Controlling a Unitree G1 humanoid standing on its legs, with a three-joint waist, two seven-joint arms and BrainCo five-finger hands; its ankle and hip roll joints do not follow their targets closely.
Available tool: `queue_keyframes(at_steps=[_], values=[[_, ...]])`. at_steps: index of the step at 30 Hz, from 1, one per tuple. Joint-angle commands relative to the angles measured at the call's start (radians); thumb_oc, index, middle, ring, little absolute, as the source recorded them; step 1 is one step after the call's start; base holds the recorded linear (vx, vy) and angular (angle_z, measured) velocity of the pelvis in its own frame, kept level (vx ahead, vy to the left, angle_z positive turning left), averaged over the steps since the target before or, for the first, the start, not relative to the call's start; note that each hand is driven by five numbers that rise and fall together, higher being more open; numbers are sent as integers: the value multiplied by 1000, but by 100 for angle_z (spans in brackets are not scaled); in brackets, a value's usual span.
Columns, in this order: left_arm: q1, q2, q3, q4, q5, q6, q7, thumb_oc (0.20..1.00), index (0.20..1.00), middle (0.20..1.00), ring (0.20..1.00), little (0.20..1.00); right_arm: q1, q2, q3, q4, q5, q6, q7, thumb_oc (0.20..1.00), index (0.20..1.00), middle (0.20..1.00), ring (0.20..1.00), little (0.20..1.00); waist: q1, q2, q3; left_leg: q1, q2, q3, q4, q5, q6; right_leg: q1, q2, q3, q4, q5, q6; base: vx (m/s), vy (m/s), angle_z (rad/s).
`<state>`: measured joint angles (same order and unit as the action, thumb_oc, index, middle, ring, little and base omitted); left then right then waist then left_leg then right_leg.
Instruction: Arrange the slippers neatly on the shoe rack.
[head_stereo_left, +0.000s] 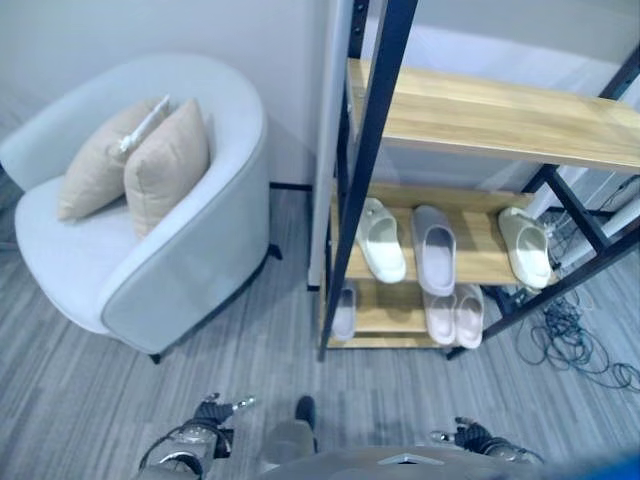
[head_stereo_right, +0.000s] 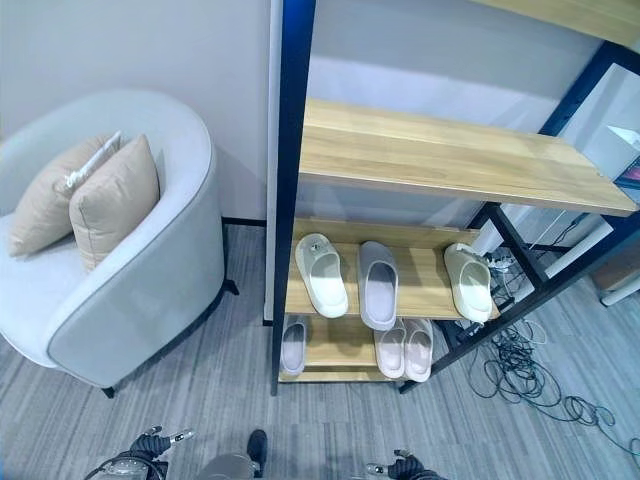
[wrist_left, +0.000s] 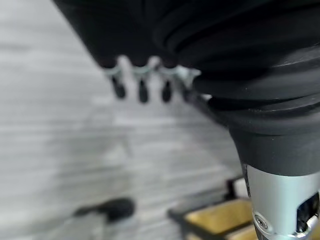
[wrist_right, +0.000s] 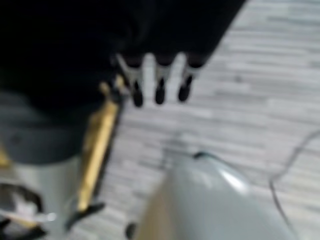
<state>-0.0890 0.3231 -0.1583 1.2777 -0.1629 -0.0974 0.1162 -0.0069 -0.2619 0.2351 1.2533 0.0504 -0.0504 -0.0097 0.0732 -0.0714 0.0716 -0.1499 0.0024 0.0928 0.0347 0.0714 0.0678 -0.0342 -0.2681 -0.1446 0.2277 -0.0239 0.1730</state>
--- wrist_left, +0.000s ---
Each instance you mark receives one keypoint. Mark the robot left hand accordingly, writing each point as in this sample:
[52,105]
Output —
[225,62]

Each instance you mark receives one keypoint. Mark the dark robot foot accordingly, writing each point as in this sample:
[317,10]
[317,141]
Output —
[110,206]

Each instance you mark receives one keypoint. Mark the black frame wooden shoe rack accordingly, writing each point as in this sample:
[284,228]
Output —
[215,217]

